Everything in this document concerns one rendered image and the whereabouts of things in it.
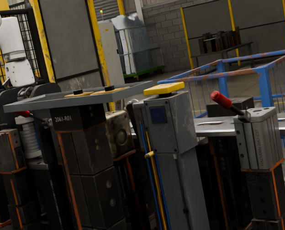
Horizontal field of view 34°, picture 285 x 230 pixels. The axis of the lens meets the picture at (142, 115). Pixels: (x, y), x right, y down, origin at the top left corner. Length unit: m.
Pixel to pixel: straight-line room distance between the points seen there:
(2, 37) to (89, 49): 3.25
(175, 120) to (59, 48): 3.80
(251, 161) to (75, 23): 4.04
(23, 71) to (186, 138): 1.06
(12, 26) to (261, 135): 1.14
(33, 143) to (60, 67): 3.21
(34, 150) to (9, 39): 0.54
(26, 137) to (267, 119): 0.74
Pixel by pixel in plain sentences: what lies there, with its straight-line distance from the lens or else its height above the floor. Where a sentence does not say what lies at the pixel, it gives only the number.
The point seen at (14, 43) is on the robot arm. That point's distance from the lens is 1.84.
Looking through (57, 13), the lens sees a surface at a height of 1.67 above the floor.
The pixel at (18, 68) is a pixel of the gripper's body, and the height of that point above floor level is 1.25.
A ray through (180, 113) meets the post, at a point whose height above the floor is 1.10.
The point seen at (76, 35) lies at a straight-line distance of 4.90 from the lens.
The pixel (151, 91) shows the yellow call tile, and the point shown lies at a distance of 0.91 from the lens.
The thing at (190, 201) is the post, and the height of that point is 0.93.
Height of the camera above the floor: 1.25
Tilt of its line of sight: 9 degrees down
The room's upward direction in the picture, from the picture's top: 11 degrees counter-clockwise
